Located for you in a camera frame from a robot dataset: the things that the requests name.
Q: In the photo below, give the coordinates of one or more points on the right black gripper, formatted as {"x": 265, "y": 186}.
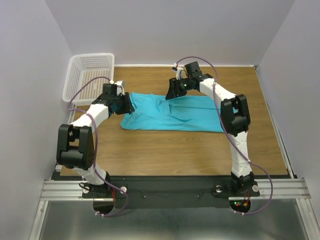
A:
{"x": 174, "y": 91}

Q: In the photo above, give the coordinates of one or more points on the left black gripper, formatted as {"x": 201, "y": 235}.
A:
{"x": 128, "y": 107}

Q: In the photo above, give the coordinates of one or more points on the turquoise t shirt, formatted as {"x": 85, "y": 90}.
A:
{"x": 189, "y": 113}

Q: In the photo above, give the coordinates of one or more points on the white perforated plastic basket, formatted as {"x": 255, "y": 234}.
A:
{"x": 90, "y": 71}

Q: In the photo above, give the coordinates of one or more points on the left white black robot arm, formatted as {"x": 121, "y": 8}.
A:
{"x": 76, "y": 145}

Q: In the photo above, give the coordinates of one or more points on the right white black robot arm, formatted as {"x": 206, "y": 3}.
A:
{"x": 233, "y": 113}

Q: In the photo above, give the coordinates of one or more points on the left white knob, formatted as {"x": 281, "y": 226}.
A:
{"x": 123, "y": 190}

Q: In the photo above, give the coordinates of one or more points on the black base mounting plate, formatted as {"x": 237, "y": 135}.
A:
{"x": 169, "y": 192}

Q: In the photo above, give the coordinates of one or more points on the right metal knob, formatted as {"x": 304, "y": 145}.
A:
{"x": 218, "y": 189}

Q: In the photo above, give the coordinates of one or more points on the circuit board with leds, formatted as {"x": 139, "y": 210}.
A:
{"x": 240, "y": 205}

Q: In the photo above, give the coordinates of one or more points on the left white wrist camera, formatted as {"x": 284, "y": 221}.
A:
{"x": 120, "y": 86}

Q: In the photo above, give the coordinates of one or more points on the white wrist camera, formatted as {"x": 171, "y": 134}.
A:
{"x": 179, "y": 71}
{"x": 120, "y": 86}

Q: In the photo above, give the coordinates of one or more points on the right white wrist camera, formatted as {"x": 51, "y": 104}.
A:
{"x": 179, "y": 71}

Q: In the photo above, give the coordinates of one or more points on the aluminium frame rail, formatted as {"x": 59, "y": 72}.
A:
{"x": 56, "y": 190}

